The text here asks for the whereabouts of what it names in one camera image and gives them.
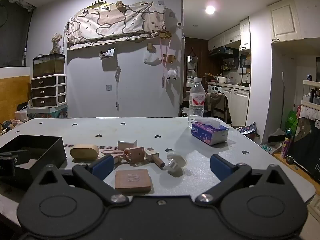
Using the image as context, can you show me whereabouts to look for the glass fish tank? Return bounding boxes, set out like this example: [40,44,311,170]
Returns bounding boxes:
[32,53,66,78]

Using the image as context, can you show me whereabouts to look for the white suction knob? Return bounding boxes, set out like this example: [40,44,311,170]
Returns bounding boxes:
[164,151,187,174]

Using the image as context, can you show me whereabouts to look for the black board with bear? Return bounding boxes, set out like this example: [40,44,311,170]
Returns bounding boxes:
[291,105,320,178]

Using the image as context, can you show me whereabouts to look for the hanging grey cord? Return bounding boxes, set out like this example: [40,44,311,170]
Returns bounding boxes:
[114,65,122,112]

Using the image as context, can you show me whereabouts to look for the small wooden block with holes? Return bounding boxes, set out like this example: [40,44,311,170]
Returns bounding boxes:
[124,146,146,164]

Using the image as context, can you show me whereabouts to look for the clear water bottle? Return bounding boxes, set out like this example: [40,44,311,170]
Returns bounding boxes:
[188,77,206,128]

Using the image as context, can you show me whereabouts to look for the pink scissors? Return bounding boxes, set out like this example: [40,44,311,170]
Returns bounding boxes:
[100,149,130,164]

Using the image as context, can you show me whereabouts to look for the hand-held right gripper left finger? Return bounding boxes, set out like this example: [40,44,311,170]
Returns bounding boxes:
[30,154,130,205]

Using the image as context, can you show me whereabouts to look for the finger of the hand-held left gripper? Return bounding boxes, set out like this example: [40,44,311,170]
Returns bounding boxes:
[0,149,30,159]
[0,156,16,178]

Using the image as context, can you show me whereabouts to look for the wooden stamp with handle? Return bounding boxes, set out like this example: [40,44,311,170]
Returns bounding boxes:
[144,147,165,169]

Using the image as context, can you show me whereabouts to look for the square wooden block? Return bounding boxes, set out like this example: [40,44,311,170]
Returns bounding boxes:
[114,169,152,193]

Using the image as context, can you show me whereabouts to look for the green plastic bag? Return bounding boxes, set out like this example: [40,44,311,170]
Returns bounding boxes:
[285,109,299,137]

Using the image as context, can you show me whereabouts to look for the pile of stuffed toys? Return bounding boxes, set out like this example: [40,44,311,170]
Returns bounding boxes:
[0,119,24,135]

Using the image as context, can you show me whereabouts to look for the printed blanket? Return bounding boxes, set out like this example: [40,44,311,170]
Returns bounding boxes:
[65,1,167,51]

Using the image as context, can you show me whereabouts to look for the white plastic drawer unit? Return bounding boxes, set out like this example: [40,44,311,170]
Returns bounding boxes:
[31,75,67,107]

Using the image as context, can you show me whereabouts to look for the teal printed cabinet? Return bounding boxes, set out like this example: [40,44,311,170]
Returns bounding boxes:
[27,105,68,119]

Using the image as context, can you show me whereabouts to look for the colourful packet on floor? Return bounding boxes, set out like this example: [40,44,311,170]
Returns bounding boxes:
[236,122,258,134]

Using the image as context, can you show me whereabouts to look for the white upper cabinet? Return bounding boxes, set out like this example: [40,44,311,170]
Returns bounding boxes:
[266,0,303,42]

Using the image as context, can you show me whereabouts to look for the white plastic divided tray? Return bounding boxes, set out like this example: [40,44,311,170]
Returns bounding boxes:
[69,144,100,161]

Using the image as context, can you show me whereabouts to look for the purple spray can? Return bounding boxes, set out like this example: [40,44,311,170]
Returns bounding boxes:
[280,127,293,158]

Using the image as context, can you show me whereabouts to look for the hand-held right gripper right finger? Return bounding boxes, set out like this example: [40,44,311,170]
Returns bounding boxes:
[195,154,293,204]

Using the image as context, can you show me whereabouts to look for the wall bracket holder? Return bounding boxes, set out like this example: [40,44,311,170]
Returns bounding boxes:
[99,48,115,60]

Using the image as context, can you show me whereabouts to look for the brown jacket on chair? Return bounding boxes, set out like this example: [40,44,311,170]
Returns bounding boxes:
[204,92,233,124]

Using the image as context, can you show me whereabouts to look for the pink ribbon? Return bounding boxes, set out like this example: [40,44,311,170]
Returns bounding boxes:
[159,37,173,68]

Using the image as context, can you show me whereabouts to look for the gold crown ornament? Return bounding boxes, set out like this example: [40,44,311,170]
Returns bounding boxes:
[87,0,110,9]

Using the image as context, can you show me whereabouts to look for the white washing machine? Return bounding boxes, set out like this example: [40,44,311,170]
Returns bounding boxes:
[207,84,223,94]

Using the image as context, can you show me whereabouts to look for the purple tissue box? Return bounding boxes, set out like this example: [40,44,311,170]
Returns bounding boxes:
[191,116,229,146]

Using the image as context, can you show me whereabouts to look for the small white cube box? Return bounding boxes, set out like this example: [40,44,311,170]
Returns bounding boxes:
[117,140,138,152]

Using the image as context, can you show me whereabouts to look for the black box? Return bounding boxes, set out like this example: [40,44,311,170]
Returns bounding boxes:
[0,134,67,189]

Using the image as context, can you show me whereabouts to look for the dried flower bunch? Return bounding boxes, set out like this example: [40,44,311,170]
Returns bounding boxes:
[51,32,63,54]

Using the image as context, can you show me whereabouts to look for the white hanging bag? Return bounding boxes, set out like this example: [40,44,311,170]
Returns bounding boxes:
[144,50,160,64]

